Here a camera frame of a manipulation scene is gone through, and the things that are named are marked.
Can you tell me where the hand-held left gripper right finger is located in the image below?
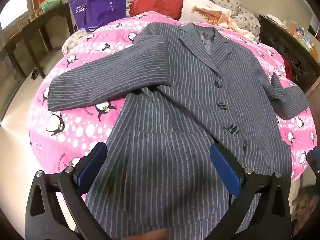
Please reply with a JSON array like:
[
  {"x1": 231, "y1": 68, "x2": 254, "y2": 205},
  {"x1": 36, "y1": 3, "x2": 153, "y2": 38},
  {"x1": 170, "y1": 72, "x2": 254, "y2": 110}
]
[{"x1": 209, "y1": 143, "x2": 293, "y2": 240}]

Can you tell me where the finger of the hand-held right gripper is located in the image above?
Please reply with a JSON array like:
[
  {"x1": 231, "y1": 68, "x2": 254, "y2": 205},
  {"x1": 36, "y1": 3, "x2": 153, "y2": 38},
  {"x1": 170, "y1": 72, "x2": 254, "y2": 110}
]
[{"x1": 306, "y1": 147, "x2": 320, "y2": 178}]

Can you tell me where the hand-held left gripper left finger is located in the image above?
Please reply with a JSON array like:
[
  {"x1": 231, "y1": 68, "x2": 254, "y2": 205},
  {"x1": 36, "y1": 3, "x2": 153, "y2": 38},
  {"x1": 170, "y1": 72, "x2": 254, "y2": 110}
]
[{"x1": 25, "y1": 142, "x2": 110, "y2": 240}]

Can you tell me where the grey pinstriped suit jacket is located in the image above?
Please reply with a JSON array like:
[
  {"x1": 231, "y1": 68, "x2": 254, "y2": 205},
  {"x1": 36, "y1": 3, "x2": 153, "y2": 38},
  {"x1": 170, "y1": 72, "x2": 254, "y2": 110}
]
[{"x1": 47, "y1": 22, "x2": 310, "y2": 240}]

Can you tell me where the pink penguin print blanket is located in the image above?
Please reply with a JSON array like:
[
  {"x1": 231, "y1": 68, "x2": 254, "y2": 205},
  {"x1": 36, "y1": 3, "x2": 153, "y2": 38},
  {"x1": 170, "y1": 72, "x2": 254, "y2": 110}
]
[{"x1": 27, "y1": 14, "x2": 319, "y2": 200}]

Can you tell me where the brown patterned cloth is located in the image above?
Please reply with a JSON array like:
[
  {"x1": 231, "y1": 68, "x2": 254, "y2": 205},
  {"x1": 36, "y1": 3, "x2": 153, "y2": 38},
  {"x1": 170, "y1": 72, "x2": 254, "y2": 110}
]
[{"x1": 291, "y1": 185, "x2": 319, "y2": 233}]

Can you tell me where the pile of small containers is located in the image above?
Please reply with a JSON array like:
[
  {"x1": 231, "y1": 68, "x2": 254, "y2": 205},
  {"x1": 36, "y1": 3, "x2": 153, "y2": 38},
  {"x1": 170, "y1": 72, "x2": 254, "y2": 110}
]
[{"x1": 282, "y1": 17, "x2": 316, "y2": 53}]

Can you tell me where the dark carved wooden cabinet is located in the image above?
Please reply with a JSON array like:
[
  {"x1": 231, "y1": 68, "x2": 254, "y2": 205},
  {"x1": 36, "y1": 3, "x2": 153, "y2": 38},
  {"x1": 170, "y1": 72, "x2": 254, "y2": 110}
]
[{"x1": 257, "y1": 14, "x2": 320, "y2": 93}]

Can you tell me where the orange fringed cloth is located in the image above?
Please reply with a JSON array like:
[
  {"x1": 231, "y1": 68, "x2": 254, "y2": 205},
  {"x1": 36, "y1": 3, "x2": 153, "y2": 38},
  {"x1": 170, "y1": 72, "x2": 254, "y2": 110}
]
[{"x1": 191, "y1": 4, "x2": 258, "y2": 40}]

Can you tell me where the dark wooden table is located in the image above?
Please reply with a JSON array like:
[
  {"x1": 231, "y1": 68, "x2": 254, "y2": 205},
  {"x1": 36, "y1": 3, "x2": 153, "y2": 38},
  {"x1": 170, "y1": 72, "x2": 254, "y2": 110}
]
[{"x1": 0, "y1": 4, "x2": 75, "y2": 80}]

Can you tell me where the purple tote bag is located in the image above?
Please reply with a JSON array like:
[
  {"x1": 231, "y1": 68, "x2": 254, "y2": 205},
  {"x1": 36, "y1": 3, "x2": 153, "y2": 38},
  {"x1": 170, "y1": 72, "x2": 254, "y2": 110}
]
[{"x1": 67, "y1": 0, "x2": 128, "y2": 32}]

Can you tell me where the green plastic basket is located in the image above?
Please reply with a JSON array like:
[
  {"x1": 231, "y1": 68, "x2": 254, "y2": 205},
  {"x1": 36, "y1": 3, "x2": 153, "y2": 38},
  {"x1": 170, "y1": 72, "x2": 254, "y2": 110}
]
[{"x1": 41, "y1": 0, "x2": 63, "y2": 13}]

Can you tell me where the white pillow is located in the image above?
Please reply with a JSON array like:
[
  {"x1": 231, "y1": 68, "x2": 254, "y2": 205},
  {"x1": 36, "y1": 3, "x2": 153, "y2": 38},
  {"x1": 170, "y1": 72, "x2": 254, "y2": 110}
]
[{"x1": 180, "y1": 0, "x2": 233, "y2": 25}]

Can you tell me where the red heart-shaped pillow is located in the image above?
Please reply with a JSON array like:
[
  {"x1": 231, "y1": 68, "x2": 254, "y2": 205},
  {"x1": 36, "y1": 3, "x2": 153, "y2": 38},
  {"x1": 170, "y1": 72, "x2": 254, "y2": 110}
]
[{"x1": 129, "y1": 0, "x2": 184, "y2": 20}]

